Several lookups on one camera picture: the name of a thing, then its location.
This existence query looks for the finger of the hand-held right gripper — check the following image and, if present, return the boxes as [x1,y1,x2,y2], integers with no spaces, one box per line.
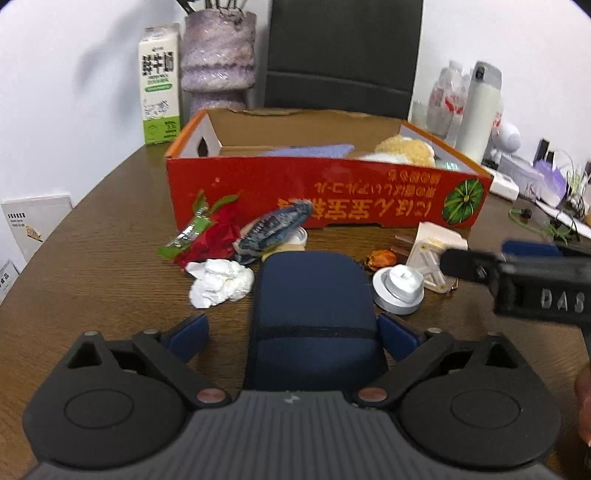
[502,239,565,259]
[440,248,505,288]

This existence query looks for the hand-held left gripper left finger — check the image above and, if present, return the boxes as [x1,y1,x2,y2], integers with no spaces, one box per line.
[68,313,232,409]

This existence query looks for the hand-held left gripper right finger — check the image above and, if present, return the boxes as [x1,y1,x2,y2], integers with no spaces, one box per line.
[353,312,525,409]

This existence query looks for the cream plastic part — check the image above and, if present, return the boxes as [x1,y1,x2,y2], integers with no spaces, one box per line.
[406,222,468,294]

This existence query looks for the dark blue fabric case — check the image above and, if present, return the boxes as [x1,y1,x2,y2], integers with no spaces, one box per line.
[244,251,389,394]

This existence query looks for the red cardboard box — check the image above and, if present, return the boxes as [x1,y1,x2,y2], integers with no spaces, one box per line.
[165,107,495,231]

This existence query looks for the wooden desktop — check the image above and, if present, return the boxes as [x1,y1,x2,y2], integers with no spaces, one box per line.
[0,138,591,480]

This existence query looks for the person's right hand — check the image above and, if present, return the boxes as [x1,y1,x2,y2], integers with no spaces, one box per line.
[574,368,591,446]

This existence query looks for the round silver metal lid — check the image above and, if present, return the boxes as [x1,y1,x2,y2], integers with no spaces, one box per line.
[372,265,425,316]

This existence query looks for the crumpled white tissue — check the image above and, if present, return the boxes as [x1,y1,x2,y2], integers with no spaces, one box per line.
[184,258,256,309]

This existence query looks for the white power adapter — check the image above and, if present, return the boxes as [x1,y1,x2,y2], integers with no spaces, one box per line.
[488,172,522,202]

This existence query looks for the purple plastic bag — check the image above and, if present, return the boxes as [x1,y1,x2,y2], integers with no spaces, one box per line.
[533,159,576,200]

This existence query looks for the orange candy wrapper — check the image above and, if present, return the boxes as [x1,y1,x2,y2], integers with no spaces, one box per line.
[364,248,400,271]

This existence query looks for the red crumpled wrapper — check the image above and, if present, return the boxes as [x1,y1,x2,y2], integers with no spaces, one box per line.
[173,203,244,269]

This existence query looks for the green silver wrapper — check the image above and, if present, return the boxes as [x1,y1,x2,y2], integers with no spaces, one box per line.
[157,191,241,260]

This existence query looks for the white round desk gadget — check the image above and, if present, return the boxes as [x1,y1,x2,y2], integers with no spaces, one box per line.
[484,121,523,168]

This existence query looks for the yellow plush toy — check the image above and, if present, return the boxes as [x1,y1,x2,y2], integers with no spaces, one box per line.
[372,135,437,168]

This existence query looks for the blue snack wrapper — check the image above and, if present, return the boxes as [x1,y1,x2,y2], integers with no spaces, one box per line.
[233,200,315,265]

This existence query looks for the white thermos flask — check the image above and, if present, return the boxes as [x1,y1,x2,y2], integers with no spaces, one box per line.
[455,60,503,164]

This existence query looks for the clear plastic water bottle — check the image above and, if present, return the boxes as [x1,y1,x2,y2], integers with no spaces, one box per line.
[445,59,473,140]
[425,67,455,136]

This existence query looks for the large white printed card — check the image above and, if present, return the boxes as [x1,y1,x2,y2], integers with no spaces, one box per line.
[0,196,75,265]

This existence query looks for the small white printed card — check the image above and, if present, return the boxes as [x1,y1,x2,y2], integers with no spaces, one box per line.
[0,259,20,306]

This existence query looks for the lilac cloth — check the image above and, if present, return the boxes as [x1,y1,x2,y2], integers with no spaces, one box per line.
[260,143,356,159]

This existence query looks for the white green milk carton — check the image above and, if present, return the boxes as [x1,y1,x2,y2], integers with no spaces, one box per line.
[138,23,182,147]

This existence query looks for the black office chair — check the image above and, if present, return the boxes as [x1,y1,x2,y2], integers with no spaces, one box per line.
[263,0,425,122]

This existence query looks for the purple ribbed vase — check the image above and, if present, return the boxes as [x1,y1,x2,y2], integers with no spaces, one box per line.
[180,10,259,123]

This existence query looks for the dark dried branches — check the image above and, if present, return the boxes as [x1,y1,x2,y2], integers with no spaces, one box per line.
[178,0,250,16]

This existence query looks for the green earphone cable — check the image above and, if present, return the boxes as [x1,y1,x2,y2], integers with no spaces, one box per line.
[509,207,579,244]

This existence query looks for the tangled thin wires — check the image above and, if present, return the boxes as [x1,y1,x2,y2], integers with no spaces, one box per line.
[560,150,591,223]

